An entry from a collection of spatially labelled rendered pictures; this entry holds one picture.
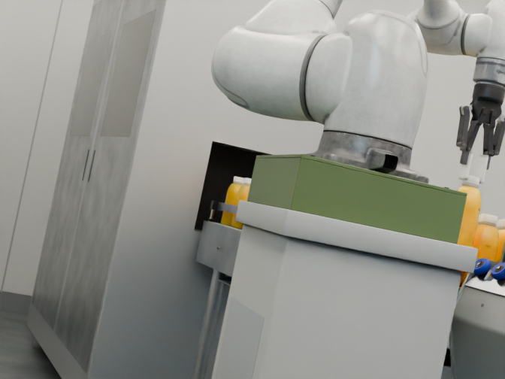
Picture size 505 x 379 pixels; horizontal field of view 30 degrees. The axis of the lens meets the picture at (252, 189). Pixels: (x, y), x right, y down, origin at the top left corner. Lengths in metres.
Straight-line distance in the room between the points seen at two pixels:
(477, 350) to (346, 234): 0.80
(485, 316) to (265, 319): 0.79
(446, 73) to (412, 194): 5.28
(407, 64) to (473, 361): 0.85
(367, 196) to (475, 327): 0.75
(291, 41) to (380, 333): 0.52
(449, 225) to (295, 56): 0.38
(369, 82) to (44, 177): 4.67
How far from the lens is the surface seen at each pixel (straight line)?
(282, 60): 1.62
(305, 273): 1.43
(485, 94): 2.32
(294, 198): 1.43
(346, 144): 1.54
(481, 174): 2.34
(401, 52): 1.56
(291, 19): 1.67
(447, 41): 2.37
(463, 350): 2.22
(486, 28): 2.34
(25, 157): 6.08
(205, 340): 3.51
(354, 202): 1.46
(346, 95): 1.55
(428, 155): 6.68
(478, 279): 2.22
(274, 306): 1.43
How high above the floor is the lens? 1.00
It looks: 1 degrees up
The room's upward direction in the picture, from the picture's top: 12 degrees clockwise
